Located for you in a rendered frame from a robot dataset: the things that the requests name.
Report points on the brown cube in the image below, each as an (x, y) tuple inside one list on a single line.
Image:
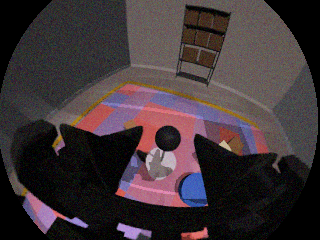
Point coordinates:
[(130, 124)]

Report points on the glass french press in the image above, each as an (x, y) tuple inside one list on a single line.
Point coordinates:
[(160, 162)]

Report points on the brown rectangular block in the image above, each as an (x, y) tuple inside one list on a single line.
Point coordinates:
[(235, 144)]

